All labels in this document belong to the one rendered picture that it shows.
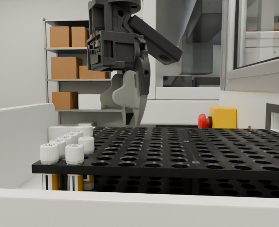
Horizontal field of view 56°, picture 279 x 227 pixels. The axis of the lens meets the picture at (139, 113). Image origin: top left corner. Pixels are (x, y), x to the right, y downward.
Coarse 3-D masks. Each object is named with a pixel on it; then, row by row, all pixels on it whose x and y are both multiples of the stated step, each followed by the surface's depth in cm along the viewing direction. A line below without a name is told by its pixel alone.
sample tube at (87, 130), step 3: (84, 126) 27; (87, 126) 27; (90, 126) 27; (81, 129) 27; (84, 129) 27; (87, 129) 27; (90, 129) 27; (84, 132) 27; (87, 132) 27; (90, 132) 27; (84, 135) 27; (87, 135) 27; (90, 135) 27
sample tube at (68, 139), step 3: (57, 138) 21; (60, 138) 21; (63, 138) 21; (66, 138) 21; (69, 138) 21; (72, 138) 21; (66, 141) 21; (69, 141) 21; (72, 141) 21; (66, 144) 21; (69, 144) 21
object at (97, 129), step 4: (96, 128) 33; (100, 128) 34; (104, 128) 33; (96, 132) 31; (100, 132) 30; (96, 136) 28; (40, 160) 19; (60, 160) 19; (32, 164) 18; (36, 164) 18; (40, 164) 18; (52, 164) 18; (56, 164) 18; (32, 168) 18; (36, 168) 18; (40, 168) 18; (44, 168) 18; (48, 168) 18; (52, 168) 18; (56, 168) 18; (32, 172) 18; (36, 172) 18; (40, 172) 18; (44, 172) 18; (48, 172) 18; (52, 172) 18; (56, 172) 18
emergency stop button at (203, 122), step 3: (201, 114) 57; (204, 114) 57; (198, 117) 58; (201, 117) 56; (204, 117) 56; (198, 120) 58; (201, 120) 56; (204, 120) 56; (207, 120) 57; (198, 123) 57; (201, 123) 56; (204, 123) 56; (207, 123) 57; (198, 126) 58; (201, 126) 56; (204, 126) 56; (207, 126) 57
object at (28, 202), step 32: (64, 128) 38; (0, 192) 14; (32, 192) 14; (64, 192) 14; (96, 192) 14; (0, 224) 14; (32, 224) 14; (64, 224) 14; (96, 224) 14; (128, 224) 13; (160, 224) 13; (192, 224) 13; (224, 224) 13; (256, 224) 13
